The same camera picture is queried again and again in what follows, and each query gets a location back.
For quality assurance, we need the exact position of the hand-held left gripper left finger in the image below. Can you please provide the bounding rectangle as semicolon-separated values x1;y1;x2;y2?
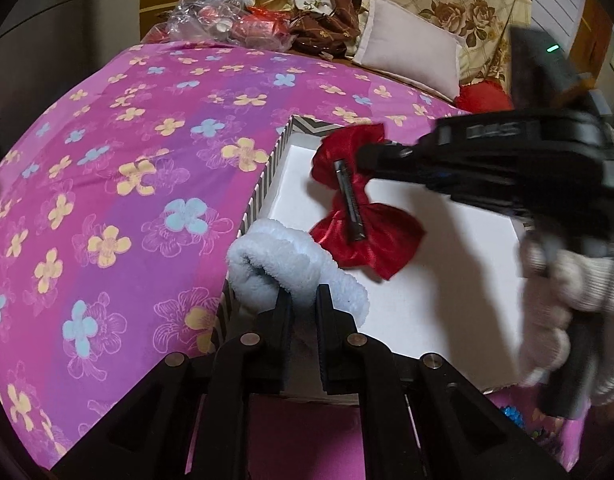
52;287;294;480

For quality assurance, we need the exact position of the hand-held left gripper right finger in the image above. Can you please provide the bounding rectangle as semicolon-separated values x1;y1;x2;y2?
316;284;571;480

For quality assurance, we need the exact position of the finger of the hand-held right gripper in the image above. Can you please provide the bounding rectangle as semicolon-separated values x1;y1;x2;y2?
362;141;440;163
374;160;490;207

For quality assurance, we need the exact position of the white fluffy scrunchie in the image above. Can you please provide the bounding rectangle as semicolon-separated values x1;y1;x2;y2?
227;220;370;332

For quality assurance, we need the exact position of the red bow hair clip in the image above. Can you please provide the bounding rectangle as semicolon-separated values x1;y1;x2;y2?
309;124;428;282

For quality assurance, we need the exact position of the striped jewelry box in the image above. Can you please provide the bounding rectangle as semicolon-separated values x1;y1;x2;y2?
214;114;532;406

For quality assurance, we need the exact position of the blue bead bracelet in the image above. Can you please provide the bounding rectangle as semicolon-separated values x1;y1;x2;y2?
501;404;526;430

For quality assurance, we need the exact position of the person's right hand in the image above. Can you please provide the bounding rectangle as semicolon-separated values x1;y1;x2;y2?
517;237;614;407

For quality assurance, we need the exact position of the red cushion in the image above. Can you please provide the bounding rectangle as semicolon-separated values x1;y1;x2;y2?
456;80;516;114

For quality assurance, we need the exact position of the white pillow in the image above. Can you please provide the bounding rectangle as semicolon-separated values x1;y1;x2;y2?
352;0;466;102

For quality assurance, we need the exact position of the brown patterned cloth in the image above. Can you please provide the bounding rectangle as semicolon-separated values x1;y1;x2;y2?
288;0;374;59

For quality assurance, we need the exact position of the pink floral bedsheet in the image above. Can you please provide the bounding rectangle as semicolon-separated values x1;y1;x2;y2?
0;40;588;477

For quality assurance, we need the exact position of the clear plastic bag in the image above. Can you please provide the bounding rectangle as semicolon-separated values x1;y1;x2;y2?
166;0;294;52

